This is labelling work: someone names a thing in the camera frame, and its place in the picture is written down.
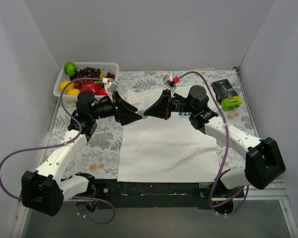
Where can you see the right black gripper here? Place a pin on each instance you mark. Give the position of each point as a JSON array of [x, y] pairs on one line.
[[168, 104]]

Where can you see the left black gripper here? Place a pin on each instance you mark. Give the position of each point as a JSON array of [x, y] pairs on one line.
[[116, 106]]

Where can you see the white t-shirt with flower print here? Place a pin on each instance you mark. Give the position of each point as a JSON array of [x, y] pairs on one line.
[[158, 150]]

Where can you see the small round brooch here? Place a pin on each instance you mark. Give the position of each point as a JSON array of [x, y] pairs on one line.
[[142, 114]]

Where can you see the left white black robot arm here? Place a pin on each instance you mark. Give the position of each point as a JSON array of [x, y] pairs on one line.
[[44, 190]]

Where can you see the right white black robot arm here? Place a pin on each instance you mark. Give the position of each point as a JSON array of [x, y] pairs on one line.
[[263, 159]]

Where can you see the dark purple grape bunch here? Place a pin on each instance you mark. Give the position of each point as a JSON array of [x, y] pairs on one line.
[[89, 72]]

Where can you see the red grape bunch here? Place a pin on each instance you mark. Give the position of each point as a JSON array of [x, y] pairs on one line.
[[80, 83]]

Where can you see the yellow toy lemon front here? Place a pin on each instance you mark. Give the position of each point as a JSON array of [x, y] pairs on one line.
[[73, 92]]

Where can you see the yellow toy lemon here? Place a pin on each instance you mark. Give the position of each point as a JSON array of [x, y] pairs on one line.
[[66, 86], [73, 92]]

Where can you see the yellow toy lemon left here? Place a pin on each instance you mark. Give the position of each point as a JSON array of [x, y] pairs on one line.
[[66, 86]]

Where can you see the floral table mat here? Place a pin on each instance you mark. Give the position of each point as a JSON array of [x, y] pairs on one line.
[[89, 159]]

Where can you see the toy watermelon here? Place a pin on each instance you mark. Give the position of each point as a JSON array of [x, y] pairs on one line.
[[70, 68]]

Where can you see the black green product box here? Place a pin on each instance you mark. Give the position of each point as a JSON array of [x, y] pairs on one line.
[[226, 95]]

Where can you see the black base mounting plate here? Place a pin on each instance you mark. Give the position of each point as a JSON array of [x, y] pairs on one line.
[[150, 195]]

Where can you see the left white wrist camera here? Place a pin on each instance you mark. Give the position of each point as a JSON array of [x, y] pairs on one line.
[[110, 87]]

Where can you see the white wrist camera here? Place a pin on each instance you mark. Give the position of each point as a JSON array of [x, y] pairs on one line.
[[171, 83], [110, 87]]

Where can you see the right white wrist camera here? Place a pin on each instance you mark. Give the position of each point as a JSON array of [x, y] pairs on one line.
[[171, 83]]

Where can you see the aluminium frame rail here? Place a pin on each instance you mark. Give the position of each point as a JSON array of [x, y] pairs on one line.
[[147, 79]]

